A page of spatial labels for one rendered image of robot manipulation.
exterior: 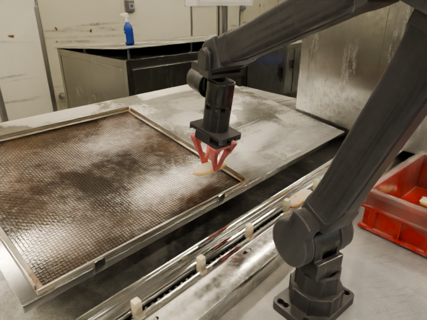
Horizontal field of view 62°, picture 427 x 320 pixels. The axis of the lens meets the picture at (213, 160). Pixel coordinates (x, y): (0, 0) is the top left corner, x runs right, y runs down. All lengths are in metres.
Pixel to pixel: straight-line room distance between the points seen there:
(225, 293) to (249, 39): 0.41
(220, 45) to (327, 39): 0.68
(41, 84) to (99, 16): 1.14
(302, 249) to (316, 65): 0.87
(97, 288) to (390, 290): 0.52
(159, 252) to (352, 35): 0.89
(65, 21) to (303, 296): 4.17
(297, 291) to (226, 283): 0.11
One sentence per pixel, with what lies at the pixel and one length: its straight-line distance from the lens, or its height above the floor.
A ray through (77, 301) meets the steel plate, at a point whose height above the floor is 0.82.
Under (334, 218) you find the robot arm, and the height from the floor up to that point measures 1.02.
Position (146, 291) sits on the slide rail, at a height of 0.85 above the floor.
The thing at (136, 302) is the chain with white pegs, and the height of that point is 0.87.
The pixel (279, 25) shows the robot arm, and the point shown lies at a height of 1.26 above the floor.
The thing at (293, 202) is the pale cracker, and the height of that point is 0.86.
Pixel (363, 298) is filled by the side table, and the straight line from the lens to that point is 0.71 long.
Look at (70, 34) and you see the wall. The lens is 4.52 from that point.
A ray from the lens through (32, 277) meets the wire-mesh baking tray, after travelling 0.64.
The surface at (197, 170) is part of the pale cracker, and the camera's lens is 0.79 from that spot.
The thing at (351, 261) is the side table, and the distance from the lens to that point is 0.78.
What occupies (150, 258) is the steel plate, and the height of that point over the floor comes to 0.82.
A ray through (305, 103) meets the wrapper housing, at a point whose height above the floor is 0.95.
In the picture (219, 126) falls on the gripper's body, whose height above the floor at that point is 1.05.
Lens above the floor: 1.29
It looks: 24 degrees down
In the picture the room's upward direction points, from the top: straight up
